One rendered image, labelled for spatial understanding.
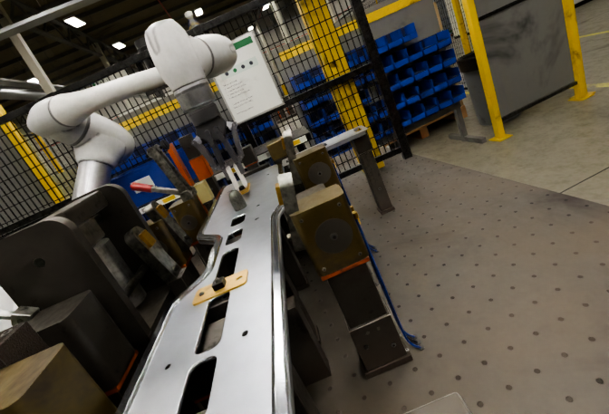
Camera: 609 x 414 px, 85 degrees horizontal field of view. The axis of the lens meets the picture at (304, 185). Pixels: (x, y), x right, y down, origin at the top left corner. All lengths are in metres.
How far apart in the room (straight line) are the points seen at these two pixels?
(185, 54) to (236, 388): 0.72
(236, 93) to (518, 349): 1.22
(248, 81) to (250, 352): 1.20
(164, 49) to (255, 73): 0.62
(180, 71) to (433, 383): 0.81
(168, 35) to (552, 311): 0.94
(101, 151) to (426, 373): 1.14
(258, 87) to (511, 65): 2.61
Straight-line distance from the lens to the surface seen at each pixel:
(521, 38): 3.66
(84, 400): 0.45
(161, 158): 0.94
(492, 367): 0.67
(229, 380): 0.37
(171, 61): 0.88
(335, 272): 0.55
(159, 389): 0.43
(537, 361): 0.68
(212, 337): 0.46
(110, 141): 1.34
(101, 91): 1.13
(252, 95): 1.44
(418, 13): 3.45
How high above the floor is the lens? 1.22
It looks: 17 degrees down
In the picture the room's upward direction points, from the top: 24 degrees counter-clockwise
